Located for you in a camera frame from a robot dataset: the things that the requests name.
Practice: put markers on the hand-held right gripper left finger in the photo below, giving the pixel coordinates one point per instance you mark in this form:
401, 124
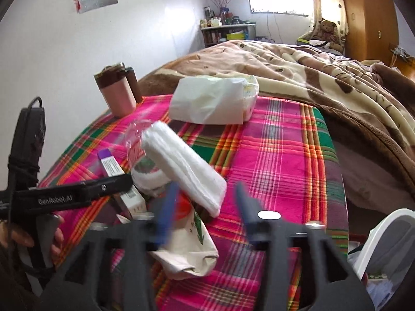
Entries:
165, 213

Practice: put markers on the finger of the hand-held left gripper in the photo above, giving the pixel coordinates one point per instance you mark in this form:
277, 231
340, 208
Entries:
110, 189

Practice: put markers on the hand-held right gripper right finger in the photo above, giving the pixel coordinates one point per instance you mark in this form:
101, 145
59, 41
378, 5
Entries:
246, 210

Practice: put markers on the white foam net sleeve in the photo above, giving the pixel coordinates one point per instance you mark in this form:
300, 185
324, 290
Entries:
184, 168

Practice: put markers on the white trash bin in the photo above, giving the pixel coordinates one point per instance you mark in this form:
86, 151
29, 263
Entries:
385, 230

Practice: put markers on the person's left hand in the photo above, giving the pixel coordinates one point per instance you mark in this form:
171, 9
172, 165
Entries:
19, 236

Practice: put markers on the purple and white medicine box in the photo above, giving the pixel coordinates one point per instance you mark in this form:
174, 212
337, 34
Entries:
108, 162

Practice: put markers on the crushed clear plastic bottle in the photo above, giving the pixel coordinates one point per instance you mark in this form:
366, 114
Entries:
146, 181

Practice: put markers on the white bag with green print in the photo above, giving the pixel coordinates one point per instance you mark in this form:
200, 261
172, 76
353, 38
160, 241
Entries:
184, 256

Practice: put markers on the pink plaid blanket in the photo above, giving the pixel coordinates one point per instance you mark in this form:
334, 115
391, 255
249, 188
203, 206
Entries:
275, 155

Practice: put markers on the pink mug with brown lid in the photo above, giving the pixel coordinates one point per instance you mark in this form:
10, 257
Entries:
116, 97

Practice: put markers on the white tissue pack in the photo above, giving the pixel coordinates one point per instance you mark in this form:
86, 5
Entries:
210, 103

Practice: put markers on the brown patterned blanket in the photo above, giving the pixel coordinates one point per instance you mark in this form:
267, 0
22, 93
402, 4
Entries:
324, 71

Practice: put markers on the small bookshelf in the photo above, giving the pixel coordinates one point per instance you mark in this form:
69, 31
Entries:
227, 35

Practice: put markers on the row of bottles on shelf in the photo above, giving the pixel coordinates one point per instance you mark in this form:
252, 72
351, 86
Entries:
220, 17

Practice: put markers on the brown teddy bear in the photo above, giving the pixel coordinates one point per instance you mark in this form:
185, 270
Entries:
329, 29

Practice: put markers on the window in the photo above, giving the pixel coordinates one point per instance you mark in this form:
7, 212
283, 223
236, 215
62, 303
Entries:
278, 0

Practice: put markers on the wooden headboard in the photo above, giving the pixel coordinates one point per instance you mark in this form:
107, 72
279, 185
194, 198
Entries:
409, 69

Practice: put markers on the wooden wardrobe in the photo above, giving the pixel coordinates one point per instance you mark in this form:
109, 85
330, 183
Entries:
366, 13

